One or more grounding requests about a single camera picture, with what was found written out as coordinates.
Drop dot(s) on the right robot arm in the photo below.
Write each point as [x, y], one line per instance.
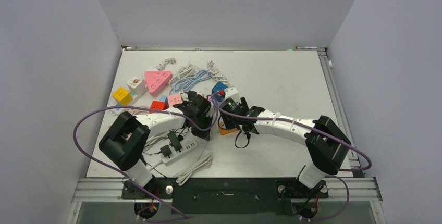
[327, 145]

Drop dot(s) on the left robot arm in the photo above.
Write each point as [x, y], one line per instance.
[125, 140]

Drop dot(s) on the black power adapter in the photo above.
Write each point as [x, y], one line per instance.
[175, 140]

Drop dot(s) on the white USB power strip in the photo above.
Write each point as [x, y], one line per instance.
[188, 146]

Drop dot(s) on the pink triangular power strip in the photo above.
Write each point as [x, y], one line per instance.
[157, 80]

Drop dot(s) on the blue cube socket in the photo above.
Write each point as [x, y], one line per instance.
[218, 86]

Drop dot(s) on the black plug adapter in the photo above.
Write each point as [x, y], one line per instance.
[165, 151]

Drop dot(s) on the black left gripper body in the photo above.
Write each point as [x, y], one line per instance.
[204, 120]

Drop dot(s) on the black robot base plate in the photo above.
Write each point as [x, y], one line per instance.
[236, 195]

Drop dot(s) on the red cube socket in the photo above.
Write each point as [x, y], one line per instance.
[158, 105]

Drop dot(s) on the pink cube socket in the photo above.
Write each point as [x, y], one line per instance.
[174, 99]

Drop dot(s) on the white flat power strip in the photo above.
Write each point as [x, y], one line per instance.
[116, 111]

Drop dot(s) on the white picture cube socket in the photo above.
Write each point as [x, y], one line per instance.
[136, 85]

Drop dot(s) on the yellow cube socket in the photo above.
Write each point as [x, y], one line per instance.
[122, 96]

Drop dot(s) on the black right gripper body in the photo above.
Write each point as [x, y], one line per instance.
[230, 123]

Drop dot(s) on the orange power strip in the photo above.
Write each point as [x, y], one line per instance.
[224, 131]

